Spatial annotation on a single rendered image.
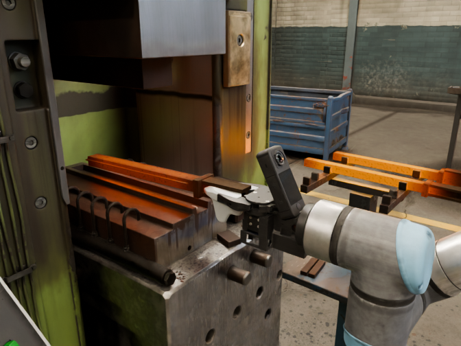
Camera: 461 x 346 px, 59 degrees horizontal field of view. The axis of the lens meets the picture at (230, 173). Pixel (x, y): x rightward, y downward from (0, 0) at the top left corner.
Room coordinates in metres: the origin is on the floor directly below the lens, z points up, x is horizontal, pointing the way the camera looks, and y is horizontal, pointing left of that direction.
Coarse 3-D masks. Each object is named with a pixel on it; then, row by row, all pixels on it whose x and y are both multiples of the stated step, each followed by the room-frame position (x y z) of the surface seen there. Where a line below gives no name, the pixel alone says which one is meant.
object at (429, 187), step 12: (336, 168) 1.10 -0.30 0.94; (348, 168) 1.08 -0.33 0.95; (360, 168) 1.08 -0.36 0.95; (372, 180) 1.04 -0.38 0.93; (384, 180) 1.01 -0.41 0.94; (396, 180) 1.00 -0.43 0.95; (408, 180) 0.99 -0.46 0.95; (432, 180) 0.97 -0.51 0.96; (432, 192) 0.94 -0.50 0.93; (444, 192) 0.93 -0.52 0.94; (456, 192) 0.90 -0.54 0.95
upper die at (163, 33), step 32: (64, 0) 0.72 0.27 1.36; (96, 0) 0.67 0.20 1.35; (128, 0) 0.62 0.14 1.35; (160, 0) 0.64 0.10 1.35; (192, 0) 0.70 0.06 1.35; (224, 0) 0.77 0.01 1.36; (64, 32) 0.72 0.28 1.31; (96, 32) 0.67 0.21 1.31; (128, 32) 0.63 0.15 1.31; (160, 32) 0.64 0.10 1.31; (192, 32) 0.70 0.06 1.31; (224, 32) 0.77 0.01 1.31
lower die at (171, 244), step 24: (72, 168) 0.93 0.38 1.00; (72, 192) 0.82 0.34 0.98; (96, 192) 0.80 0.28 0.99; (120, 192) 0.80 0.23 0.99; (144, 192) 0.77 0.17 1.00; (192, 192) 0.79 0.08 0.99; (72, 216) 0.75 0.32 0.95; (96, 216) 0.70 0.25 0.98; (120, 216) 0.70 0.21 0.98; (144, 216) 0.69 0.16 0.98; (168, 216) 0.68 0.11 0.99; (192, 216) 0.69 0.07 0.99; (120, 240) 0.66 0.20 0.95; (144, 240) 0.63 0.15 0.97; (168, 240) 0.64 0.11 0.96; (192, 240) 0.69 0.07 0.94; (168, 264) 0.63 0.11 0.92
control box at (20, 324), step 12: (0, 288) 0.33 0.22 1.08; (0, 300) 0.32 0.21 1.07; (12, 300) 0.33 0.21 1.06; (0, 312) 0.31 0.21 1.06; (12, 312) 0.32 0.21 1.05; (24, 312) 0.33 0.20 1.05; (0, 324) 0.31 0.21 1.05; (12, 324) 0.32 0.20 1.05; (24, 324) 0.32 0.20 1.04; (0, 336) 0.30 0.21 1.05; (12, 336) 0.31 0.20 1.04; (24, 336) 0.32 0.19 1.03; (36, 336) 0.32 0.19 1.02
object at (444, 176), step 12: (336, 156) 1.23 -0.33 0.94; (348, 156) 1.21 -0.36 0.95; (360, 156) 1.20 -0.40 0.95; (384, 168) 1.14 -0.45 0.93; (396, 168) 1.11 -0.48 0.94; (408, 168) 1.09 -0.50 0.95; (420, 168) 1.08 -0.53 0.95; (444, 168) 1.06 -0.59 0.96; (444, 180) 1.04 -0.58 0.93; (456, 180) 1.02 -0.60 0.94
